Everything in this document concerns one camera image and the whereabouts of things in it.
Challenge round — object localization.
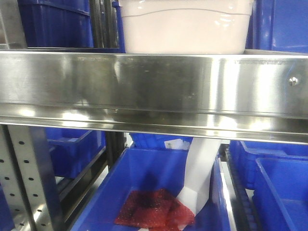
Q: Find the white plastic storage bin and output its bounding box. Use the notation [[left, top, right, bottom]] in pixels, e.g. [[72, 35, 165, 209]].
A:
[[118, 0, 254, 54]]

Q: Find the blue bin lower back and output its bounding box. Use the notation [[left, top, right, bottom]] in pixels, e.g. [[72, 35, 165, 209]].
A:
[[129, 133, 193, 150]]

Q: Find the blue bin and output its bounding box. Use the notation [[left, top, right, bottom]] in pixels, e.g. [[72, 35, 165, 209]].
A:
[[71, 148, 231, 231], [18, 0, 93, 48], [229, 141, 308, 231], [129, 133, 193, 150], [46, 128, 105, 179], [246, 0, 308, 53]]

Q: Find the blue bin lower centre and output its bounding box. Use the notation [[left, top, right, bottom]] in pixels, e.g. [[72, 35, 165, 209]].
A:
[[71, 148, 231, 231]]

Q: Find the blue bin lower left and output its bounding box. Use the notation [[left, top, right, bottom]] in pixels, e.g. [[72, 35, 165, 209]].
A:
[[46, 128, 105, 179]]

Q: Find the stainless steel shelf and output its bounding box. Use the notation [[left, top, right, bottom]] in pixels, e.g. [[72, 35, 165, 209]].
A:
[[0, 49, 308, 143]]

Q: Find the blue bin lower right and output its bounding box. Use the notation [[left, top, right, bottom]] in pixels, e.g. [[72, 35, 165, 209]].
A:
[[229, 141, 308, 231]]

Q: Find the blue bin upper left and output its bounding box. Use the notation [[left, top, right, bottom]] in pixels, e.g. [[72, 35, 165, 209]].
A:
[[18, 0, 93, 48]]

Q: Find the blue bin upper right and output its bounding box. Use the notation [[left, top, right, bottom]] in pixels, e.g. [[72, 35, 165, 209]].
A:
[[246, 0, 308, 53]]

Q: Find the white paper bag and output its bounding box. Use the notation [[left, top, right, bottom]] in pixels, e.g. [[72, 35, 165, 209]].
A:
[[177, 138, 222, 215]]

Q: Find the red mesh bag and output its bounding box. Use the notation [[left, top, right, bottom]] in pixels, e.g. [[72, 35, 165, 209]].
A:
[[114, 189, 195, 231]]

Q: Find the perforated steel shelf post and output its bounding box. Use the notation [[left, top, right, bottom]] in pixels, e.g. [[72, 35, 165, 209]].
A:
[[0, 125, 65, 231]]

